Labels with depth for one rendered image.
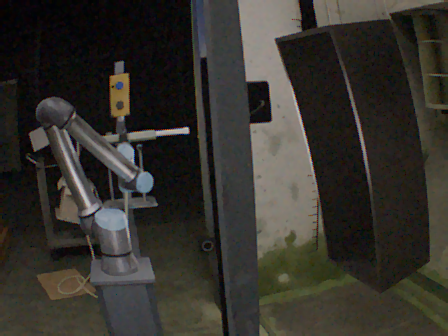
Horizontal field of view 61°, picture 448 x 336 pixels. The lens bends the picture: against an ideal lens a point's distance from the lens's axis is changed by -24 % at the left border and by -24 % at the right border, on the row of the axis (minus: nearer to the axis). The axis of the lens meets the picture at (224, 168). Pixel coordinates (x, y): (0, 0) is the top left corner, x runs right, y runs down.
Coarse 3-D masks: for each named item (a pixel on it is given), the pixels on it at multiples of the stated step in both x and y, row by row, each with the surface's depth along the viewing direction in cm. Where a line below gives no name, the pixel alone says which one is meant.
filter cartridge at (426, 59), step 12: (420, 12) 250; (432, 12) 243; (444, 12) 242; (420, 24) 254; (432, 24) 246; (444, 24) 244; (420, 36) 258; (432, 36) 251; (444, 36) 245; (420, 48) 263; (432, 48) 252; (444, 48) 247; (420, 60) 268; (432, 60) 255; (444, 60) 248; (432, 72) 257; (444, 72) 251; (432, 84) 259; (444, 84) 253; (432, 96) 262; (444, 96) 255; (444, 108) 255; (444, 120) 271
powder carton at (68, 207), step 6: (60, 180) 417; (90, 180) 416; (60, 186) 389; (66, 186) 385; (66, 192) 383; (66, 198) 389; (72, 198) 392; (60, 204) 419; (66, 204) 390; (72, 204) 392; (60, 210) 406; (66, 210) 390; (72, 210) 393; (66, 216) 391; (72, 216) 393
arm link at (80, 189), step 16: (48, 128) 185; (64, 144) 190; (64, 160) 192; (64, 176) 196; (80, 176) 197; (80, 192) 198; (80, 208) 201; (96, 208) 202; (80, 224) 210; (96, 240) 203
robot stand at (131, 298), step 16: (96, 272) 194; (144, 272) 196; (96, 288) 187; (112, 288) 186; (128, 288) 188; (144, 288) 189; (112, 304) 187; (128, 304) 189; (144, 304) 190; (112, 320) 188; (128, 320) 190; (144, 320) 191; (160, 320) 196
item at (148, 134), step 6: (138, 132) 247; (144, 132) 247; (150, 132) 248; (156, 132) 250; (162, 132) 250; (168, 132) 251; (174, 132) 252; (180, 132) 253; (186, 132) 253; (108, 138) 243; (114, 138) 243; (132, 138) 246; (138, 138) 247; (144, 138) 248; (150, 138) 248
